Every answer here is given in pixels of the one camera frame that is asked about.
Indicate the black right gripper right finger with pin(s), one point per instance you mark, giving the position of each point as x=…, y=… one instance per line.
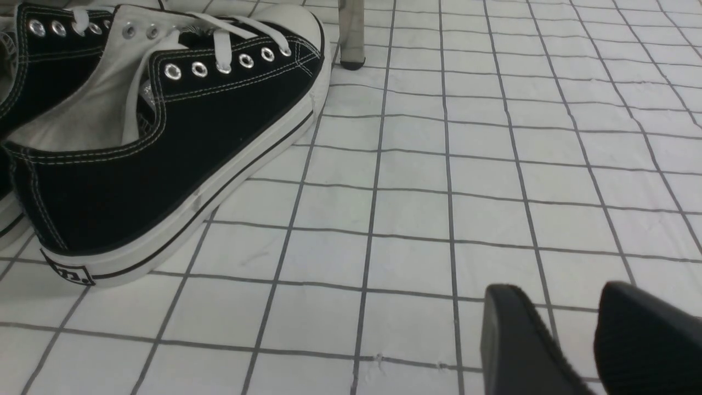
x=644, y=345

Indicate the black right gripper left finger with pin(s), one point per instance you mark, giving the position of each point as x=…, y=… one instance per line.
x=518, y=353

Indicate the metal rack leg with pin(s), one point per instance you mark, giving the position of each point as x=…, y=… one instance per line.
x=351, y=16

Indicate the white grid tablecloth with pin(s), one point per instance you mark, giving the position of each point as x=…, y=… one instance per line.
x=554, y=145

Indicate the black white canvas sneaker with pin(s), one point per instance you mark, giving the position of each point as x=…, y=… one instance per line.
x=212, y=98

